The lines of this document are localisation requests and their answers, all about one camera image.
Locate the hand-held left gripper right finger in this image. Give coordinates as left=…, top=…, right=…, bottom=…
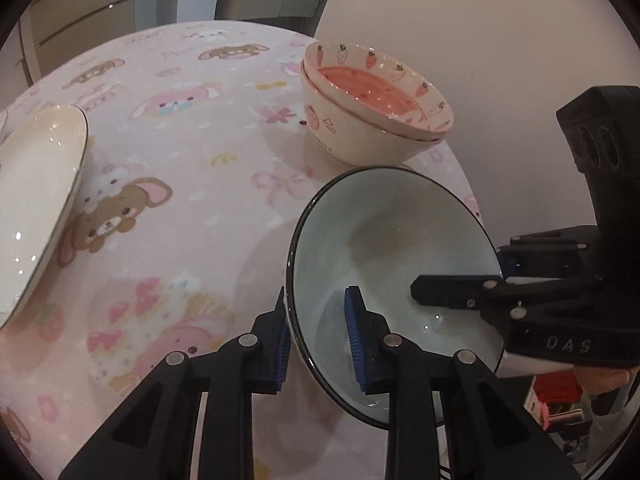
left=344, top=286, right=583, bottom=480

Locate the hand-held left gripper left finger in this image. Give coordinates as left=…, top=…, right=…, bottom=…
left=59, top=287, right=291, bottom=480

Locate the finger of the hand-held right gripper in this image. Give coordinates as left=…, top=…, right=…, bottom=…
left=411, top=272, right=601, bottom=332
left=497, top=226, right=601, bottom=278

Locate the grey bowl with black rim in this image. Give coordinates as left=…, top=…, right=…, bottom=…
left=287, top=166, right=538, bottom=430

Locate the white plate with black rim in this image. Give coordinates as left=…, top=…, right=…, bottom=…
left=0, top=105, right=89, bottom=331

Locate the person's right hand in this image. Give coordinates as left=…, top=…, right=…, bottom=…
left=574, top=365, right=632, bottom=398

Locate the red cloth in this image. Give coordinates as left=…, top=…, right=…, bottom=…
left=532, top=374, right=592, bottom=407

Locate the strawberry print bowl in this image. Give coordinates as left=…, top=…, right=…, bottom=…
left=301, top=40, right=454, bottom=142
left=300, top=67, right=446, bottom=168

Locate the pink cartoon tablecloth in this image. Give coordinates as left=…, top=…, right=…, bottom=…
left=0, top=20, right=501, bottom=480

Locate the beige cabinet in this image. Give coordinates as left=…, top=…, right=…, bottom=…
left=20, top=0, right=138, bottom=86

